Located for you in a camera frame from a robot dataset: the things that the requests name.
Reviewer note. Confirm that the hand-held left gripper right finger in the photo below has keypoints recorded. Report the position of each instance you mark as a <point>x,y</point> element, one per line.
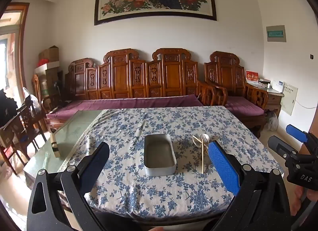
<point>223,169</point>

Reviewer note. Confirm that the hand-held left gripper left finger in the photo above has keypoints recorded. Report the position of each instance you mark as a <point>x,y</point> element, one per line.
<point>95,161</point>

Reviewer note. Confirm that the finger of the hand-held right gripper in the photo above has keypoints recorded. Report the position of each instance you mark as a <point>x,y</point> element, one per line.
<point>280,146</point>
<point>295,133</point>

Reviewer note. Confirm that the wooden chopsticks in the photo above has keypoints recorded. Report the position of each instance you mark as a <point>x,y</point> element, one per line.
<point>206,157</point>

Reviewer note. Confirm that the wooden chopstick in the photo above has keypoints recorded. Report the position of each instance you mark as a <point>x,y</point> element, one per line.
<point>203,161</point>
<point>195,138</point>

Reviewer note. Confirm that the large white spoon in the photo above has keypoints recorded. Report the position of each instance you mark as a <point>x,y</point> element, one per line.
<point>204,138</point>

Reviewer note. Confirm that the rectangular metal tin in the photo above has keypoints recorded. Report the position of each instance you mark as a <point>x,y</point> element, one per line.
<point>159,151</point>

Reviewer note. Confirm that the person's right hand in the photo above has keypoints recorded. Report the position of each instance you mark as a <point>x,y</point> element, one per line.
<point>297,202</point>

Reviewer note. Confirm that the person's left hand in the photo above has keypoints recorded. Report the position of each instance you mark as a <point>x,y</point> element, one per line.
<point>154,228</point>

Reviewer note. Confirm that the grey plastic bag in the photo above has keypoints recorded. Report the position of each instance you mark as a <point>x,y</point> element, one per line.
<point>272,121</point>

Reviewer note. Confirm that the wooden side table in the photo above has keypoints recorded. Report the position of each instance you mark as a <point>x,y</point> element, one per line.
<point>273,102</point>

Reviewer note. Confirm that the white telephone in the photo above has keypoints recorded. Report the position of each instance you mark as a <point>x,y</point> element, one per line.
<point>277,87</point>

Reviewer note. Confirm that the purple armchair cushion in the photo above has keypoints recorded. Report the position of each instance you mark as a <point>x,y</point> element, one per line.
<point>243,105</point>

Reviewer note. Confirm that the purple sofa cushion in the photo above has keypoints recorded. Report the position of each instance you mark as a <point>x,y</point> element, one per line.
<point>124,103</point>

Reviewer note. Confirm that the dark clothing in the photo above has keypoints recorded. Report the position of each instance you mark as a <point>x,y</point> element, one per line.
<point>124,221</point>

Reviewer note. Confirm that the blue floral tablecloth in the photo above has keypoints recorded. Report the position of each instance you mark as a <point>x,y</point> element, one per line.
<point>154,196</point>

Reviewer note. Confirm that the red box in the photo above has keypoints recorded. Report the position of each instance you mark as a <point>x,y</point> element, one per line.
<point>252,75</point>

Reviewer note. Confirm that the dark wooden chair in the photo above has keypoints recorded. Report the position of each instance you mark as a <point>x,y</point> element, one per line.
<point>22,121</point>

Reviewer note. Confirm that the white plastic bag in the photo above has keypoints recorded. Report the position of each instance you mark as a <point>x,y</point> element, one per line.
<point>31,98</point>

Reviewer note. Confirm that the carved wooden armchair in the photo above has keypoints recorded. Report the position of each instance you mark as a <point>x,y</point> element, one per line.
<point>226,72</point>

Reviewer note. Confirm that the black clothes pile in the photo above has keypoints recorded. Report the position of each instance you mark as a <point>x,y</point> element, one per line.
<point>7,106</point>

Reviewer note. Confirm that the stack of cardboard boxes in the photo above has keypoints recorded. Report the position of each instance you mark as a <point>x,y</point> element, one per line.
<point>48,68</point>

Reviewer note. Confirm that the carved wooden sofa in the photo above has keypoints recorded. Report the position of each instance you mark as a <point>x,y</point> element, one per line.
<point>171,77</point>

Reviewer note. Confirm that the brown cardboard box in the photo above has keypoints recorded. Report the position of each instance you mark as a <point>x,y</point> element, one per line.
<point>49,53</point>

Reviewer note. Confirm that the wall box with green label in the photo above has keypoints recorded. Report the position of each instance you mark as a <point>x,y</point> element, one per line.
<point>275,33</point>

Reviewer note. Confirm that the wooden door frame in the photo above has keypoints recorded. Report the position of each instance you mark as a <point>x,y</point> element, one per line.
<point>21,47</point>

